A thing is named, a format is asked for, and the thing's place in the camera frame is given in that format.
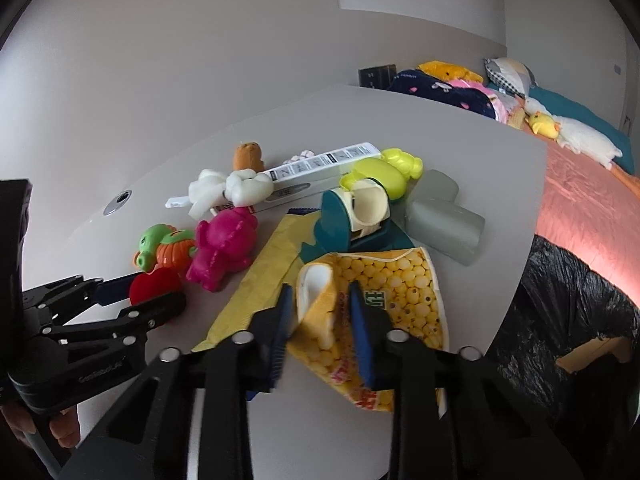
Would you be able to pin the pink folded blanket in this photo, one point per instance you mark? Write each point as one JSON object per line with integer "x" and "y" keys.
{"x": 508, "y": 109}

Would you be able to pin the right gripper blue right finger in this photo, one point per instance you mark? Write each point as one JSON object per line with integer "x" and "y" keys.
{"x": 363, "y": 333}

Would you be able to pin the yellow-green bear toy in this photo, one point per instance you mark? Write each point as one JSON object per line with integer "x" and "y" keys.
{"x": 393, "y": 170}

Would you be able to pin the cardboard bin box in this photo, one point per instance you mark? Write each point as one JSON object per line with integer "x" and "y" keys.
{"x": 588, "y": 353}

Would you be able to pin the black wall socket panel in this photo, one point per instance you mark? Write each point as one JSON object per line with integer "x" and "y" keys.
{"x": 377, "y": 77}

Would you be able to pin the magenta bear toy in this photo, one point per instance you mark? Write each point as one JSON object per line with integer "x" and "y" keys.
{"x": 223, "y": 247}

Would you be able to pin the grey plastic pipe piece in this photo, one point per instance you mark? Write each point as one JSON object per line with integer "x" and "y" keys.
{"x": 433, "y": 217}

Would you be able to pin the white goose plush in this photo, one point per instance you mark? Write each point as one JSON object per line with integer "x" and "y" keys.
{"x": 578, "y": 137}

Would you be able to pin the grey checked pillow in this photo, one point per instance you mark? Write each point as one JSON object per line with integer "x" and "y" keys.
{"x": 510, "y": 76}

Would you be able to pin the black bin bag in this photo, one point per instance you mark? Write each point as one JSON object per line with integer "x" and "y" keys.
{"x": 560, "y": 304}

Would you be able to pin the green orange seahorse toy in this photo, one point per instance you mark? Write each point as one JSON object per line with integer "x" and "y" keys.
{"x": 164, "y": 246}

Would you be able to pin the yellow corn snack bag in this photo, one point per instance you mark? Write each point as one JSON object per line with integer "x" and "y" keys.
{"x": 402, "y": 281}

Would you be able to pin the yellow orange plush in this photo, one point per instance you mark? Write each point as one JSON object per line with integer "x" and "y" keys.
{"x": 448, "y": 71}

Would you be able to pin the pink bed sheet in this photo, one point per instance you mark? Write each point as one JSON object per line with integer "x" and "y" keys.
{"x": 593, "y": 213}

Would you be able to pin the silver desk cable grommet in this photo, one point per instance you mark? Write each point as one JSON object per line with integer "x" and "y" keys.
{"x": 117, "y": 202}

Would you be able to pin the yellow duck plush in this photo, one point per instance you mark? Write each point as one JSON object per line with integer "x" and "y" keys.
{"x": 544, "y": 125}

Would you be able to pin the navy patterned blanket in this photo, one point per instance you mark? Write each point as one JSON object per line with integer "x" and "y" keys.
{"x": 416, "y": 83}

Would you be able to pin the yellow wrapper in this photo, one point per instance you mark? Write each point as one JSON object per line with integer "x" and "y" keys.
{"x": 277, "y": 263}

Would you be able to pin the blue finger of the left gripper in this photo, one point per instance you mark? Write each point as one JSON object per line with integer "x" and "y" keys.
{"x": 114, "y": 290}
{"x": 160, "y": 310}

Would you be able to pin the person's left hand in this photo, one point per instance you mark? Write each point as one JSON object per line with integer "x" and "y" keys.
{"x": 64, "y": 427}

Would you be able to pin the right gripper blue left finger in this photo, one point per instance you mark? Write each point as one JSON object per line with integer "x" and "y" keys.
{"x": 279, "y": 330}

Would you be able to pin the white long carton box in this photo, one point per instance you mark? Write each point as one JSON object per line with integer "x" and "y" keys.
{"x": 313, "y": 175}

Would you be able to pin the brown plush bear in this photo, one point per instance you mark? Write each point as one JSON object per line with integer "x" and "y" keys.
{"x": 248, "y": 156}

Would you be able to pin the pale purple knotted toy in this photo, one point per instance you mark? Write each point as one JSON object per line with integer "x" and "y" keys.
{"x": 305, "y": 154}

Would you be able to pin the red round toy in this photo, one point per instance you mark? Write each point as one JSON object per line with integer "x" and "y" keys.
{"x": 148, "y": 286}

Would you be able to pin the white plush toy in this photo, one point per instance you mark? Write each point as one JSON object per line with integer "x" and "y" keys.
{"x": 213, "y": 189}

